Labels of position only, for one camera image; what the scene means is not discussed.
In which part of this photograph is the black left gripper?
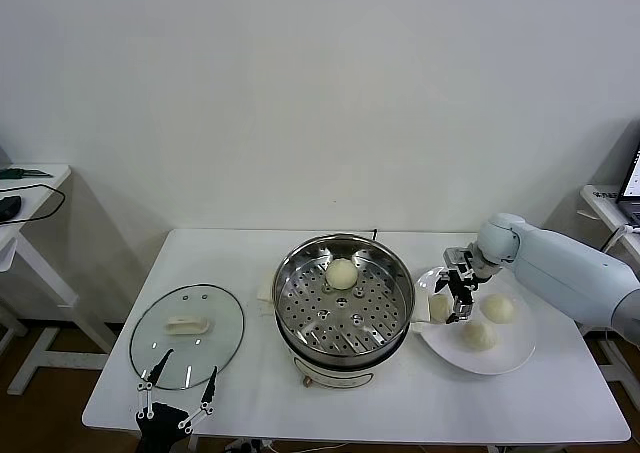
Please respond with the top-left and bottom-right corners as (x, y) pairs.
(134, 348), (218, 453)

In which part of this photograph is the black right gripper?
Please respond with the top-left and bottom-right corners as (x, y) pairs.
(433, 268), (479, 324)

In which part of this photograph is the white steamed baozi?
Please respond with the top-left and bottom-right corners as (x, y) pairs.
(459, 321), (500, 353)
(324, 257), (359, 290)
(428, 294), (454, 324)
(479, 293), (516, 324)

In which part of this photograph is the glass lid with cream handle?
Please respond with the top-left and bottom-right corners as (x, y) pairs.
(129, 283), (246, 392)

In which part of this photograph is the stainless steel steamer basket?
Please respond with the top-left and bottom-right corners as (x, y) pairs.
(272, 234), (416, 367)

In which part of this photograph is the white round plate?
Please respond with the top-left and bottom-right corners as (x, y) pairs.
(413, 264), (538, 376)

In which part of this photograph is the white floor power strip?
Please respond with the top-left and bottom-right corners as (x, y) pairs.
(224, 437), (281, 453)

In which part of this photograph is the white electric cooker base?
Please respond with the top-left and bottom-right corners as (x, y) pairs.
(255, 272), (432, 390)

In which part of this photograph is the open laptop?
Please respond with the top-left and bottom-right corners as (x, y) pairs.
(615, 142), (640, 224)

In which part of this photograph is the black computer mouse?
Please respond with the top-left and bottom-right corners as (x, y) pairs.
(0, 195), (24, 223)

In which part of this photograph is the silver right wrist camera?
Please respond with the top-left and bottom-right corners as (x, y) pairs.
(442, 246), (476, 277)

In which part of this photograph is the black laptop power cable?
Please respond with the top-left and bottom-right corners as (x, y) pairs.
(599, 225), (632, 252)

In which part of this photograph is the black looped cable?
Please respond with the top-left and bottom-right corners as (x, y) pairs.
(0, 183), (67, 228)

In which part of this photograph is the white side table with cable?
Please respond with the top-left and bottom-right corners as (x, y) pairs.
(0, 164), (121, 398)

